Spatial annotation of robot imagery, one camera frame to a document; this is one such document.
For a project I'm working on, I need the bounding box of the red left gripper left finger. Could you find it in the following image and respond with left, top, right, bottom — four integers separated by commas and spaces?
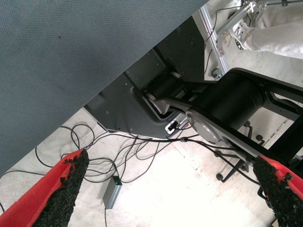
0, 148, 89, 227

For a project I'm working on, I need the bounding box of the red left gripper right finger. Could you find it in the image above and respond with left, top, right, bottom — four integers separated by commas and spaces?
253, 155, 303, 227

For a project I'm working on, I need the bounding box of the black chair base with castors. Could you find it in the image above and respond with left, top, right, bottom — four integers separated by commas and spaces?
214, 120, 266, 183

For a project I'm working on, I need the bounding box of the grey power adapter box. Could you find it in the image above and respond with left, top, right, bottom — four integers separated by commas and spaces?
103, 175, 123, 210

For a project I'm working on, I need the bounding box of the dark grey table cloth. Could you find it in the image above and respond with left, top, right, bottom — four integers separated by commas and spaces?
0, 0, 209, 177

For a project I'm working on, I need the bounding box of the white sneaker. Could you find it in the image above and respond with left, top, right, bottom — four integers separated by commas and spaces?
231, 22, 249, 50

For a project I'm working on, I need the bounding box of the thin black floor cable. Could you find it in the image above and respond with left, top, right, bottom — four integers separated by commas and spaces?
204, 3, 244, 74
35, 122, 171, 184

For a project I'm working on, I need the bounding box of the black cable with ferrite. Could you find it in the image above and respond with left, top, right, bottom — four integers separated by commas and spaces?
113, 134, 263, 187

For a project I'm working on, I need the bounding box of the aluminium profile rail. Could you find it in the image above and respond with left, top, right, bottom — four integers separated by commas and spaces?
200, 6, 230, 76

